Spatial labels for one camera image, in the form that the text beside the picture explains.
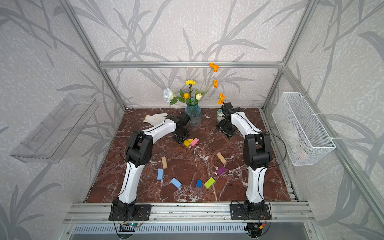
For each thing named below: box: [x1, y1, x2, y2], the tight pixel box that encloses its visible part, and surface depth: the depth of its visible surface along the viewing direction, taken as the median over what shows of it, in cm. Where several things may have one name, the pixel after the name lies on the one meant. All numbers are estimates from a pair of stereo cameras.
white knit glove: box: [143, 113, 168, 126], surface depth 117 cm
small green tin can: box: [217, 108, 223, 123], surface depth 110 cm
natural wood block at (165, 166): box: [161, 156, 168, 169], surface depth 93 cm
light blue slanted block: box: [171, 177, 183, 189], surface depth 84 cm
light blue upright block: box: [157, 168, 164, 181], surface depth 87 cm
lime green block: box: [204, 177, 216, 189], surface depth 84 cm
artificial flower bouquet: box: [163, 62, 226, 106], surface depth 91 cm
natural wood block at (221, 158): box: [216, 152, 227, 165], surface depth 95 cm
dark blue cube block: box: [196, 180, 203, 188], surface depth 83 cm
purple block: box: [216, 165, 226, 176], surface depth 90 cm
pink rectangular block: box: [190, 137, 200, 147], surface depth 101 cm
